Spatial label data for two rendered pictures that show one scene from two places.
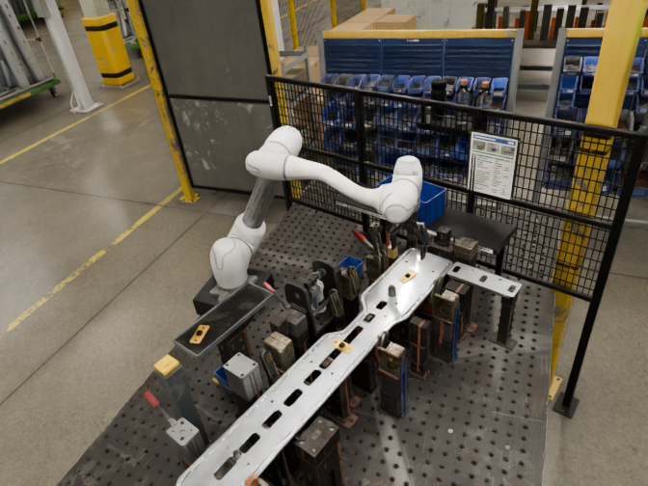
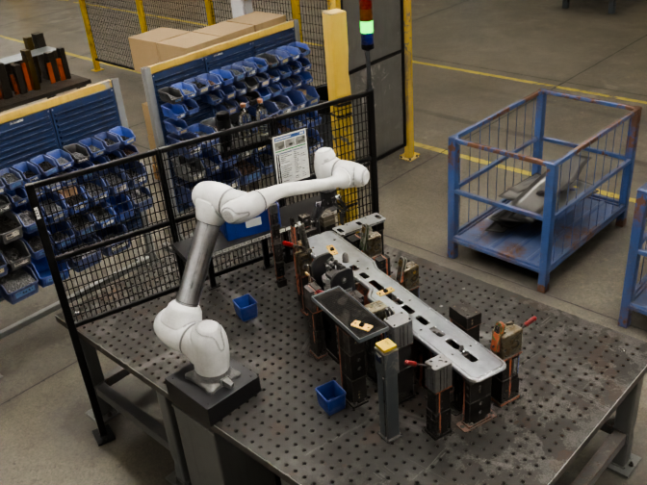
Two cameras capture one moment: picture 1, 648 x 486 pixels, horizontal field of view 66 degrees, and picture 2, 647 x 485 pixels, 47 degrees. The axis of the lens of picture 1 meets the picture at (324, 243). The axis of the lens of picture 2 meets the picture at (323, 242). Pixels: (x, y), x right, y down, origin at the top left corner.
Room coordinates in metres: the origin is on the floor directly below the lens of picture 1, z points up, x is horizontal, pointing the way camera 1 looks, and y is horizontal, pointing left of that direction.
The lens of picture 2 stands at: (0.59, 2.76, 2.91)
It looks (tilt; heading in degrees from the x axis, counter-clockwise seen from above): 30 degrees down; 289
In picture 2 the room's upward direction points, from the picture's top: 5 degrees counter-clockwise
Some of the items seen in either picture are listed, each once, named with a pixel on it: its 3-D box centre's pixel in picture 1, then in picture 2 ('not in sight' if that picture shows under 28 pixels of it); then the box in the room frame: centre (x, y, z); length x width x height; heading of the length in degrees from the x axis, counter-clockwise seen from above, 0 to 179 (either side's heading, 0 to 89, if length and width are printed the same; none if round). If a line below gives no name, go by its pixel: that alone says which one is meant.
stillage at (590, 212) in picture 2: not in sight; (542, 183); (0.66, -2.35, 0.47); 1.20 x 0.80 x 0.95; 62
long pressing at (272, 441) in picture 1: (340, 351); (389, 293); (1.26, -0.01, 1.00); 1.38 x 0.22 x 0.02; 138
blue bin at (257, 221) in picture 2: (410, 198); (248, 216); (2.11, -0.45, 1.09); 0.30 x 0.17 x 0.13; 40
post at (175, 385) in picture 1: (184, 409); (388, 393); (1.14, 0.56, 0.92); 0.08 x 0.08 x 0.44; 48
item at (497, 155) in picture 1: (492, 165); (291, 157); (1.96, -0.78, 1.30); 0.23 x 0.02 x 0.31; 48
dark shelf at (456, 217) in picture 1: (418, 214); (257, 227); (2.08, -0.48, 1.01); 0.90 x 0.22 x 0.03; 48
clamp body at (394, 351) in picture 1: (391, 379); (409, 295); (1.21, -0.19, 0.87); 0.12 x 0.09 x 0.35; 48
